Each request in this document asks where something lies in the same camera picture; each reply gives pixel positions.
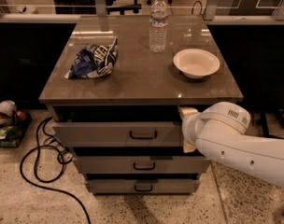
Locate black looped cable behind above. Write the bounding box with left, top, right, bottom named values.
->
left=191, top=0, right=206, bottom=17

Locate grey top drawer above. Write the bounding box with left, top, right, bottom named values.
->
left=53, top=108, right=182, bottom=147

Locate blue white chip bag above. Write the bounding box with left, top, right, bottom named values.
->
left=64, top=37, right=119, bottom=79

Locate grey drawer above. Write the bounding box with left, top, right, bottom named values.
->
left=85, top=174, right=200, bottom=195
left=73, top=147, right=210, bottom=174
left=53, top=108, right=182, bottom=147

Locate white bowl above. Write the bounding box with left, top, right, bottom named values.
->
left=173, top=49, right=220, bottom=79

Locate grey bottom drawer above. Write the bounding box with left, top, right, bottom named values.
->
left=85, top=174, right=200, bottom=195

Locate grey drawer cabinet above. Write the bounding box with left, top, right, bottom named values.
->
left=38, top=14, right=244, bottom=196

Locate black stand with wheel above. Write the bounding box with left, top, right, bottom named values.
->
left=257, top=109, right=284, bottom=139

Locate clear plastic water bottle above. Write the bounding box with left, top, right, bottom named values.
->
left=149, top=0, right=168, bottom=52

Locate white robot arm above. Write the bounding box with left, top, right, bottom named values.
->
left=178, top=102, right=284, bottom=188

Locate grey middle drawer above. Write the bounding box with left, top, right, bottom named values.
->
left=73, top=147, right=210, bottom=174

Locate pile of toys on mat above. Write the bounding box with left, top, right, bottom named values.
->
left=0, top=100, right=32, bottom=148

